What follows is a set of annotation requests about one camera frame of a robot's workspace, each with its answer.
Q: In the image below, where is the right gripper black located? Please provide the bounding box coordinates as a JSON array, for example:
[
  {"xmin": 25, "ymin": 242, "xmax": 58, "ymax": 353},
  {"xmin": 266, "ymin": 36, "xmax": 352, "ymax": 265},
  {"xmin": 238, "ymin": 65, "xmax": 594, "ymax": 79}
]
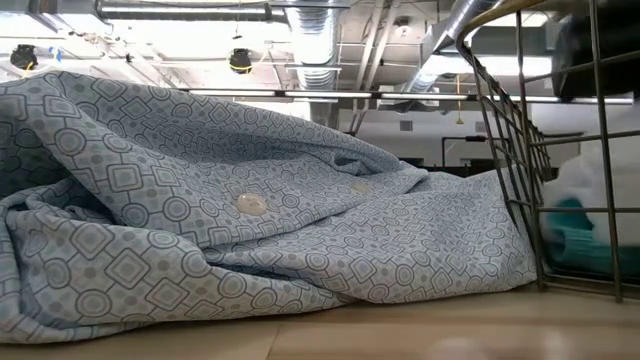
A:
[{"xmin": 552, "ymin": 0, "xmax": 640, "ymax": 99}]

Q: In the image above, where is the turquoise cloth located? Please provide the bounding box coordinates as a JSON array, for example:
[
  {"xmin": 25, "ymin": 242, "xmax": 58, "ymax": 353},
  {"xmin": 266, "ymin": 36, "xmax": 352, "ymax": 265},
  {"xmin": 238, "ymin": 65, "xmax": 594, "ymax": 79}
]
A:
[{"xmin": 542, "ymin": 197, "xmax": 640, "ymax": 279}]

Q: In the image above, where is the silver slanted ventilation duct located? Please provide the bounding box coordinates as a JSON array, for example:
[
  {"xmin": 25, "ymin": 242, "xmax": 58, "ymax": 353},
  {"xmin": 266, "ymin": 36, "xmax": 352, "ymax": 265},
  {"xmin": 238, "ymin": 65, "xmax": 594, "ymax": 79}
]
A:
[{"xmin": 404, "ymin": 0, "xmax": 484, "ymax": 94}]

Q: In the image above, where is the light geometric patterned shirt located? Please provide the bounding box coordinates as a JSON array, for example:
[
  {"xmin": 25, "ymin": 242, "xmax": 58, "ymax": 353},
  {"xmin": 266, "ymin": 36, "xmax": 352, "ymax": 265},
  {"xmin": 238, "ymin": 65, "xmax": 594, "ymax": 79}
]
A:
[{"xmin": 0, "ymin": 69, "xmax": 539, "ymax": 345}]

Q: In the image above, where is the white mesh cloth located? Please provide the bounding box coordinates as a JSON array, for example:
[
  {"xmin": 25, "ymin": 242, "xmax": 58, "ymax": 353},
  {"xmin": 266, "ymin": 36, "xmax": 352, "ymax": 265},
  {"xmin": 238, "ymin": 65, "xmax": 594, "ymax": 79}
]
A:
[{"xmin": 542, "ymin": 144, "xmax": 640, "ymax": 246}]

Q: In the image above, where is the black ceiling lamp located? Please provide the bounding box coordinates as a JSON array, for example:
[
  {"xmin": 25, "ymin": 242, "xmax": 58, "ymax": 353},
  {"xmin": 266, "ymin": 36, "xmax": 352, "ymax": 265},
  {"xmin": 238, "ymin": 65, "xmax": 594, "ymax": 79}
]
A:
[
  {"xmin": 9, "ymin": 43, "xmax": 39, "ymax": 71},
  {"xmin": 228, "ymin": 47, "xmax": 254, "ymax": 75}
]

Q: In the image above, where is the long ceiling light strip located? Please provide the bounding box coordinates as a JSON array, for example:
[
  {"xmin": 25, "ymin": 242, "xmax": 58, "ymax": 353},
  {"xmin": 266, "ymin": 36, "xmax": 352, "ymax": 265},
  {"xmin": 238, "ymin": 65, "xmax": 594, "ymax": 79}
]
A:
[{"xmin": 179, "ymin": 88, "xmax": 636, "ymax": 105}]

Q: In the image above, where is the metal wire basket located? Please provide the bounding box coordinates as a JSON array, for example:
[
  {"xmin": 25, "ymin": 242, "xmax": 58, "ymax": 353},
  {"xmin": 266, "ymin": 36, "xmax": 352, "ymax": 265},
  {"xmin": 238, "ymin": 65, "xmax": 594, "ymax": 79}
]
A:
[{"xmin": 455, "ymin": 0, "xmax": 640, "ymax": 304}]

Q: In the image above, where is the silver ribbed ventilation duct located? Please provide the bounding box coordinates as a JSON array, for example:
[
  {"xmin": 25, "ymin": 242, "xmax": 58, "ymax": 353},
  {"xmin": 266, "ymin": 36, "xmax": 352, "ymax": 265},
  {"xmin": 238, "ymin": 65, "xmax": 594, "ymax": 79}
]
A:
[{"xmin": 287, "ymin": 0, "xmax": 342, "ymax": 91}]

